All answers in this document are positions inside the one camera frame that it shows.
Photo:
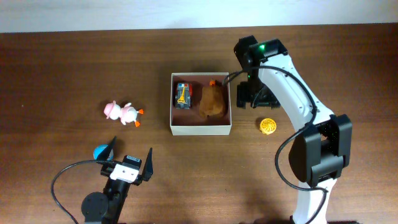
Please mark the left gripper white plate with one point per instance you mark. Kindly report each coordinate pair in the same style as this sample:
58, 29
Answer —
106, 170

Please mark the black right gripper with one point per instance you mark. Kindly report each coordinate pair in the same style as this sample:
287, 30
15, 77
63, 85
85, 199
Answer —
258, 101

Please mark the blue ball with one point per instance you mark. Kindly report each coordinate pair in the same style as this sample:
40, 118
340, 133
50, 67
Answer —
103, 152

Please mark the yellow round toy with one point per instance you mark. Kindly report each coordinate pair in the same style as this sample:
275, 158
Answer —
267, 126

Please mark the brown plush toy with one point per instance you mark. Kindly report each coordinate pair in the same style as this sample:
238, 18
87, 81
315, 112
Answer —
212, 103

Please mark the pink white duck toy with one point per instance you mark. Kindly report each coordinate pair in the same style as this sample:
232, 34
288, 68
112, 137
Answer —
126, 114

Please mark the grey orange toy car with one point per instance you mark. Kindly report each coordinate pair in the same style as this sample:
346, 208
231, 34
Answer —
183, 94

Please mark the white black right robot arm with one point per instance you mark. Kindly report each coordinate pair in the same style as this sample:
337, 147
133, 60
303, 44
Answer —
321, 142

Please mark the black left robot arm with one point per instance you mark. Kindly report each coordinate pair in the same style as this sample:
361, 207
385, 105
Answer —
106, 206

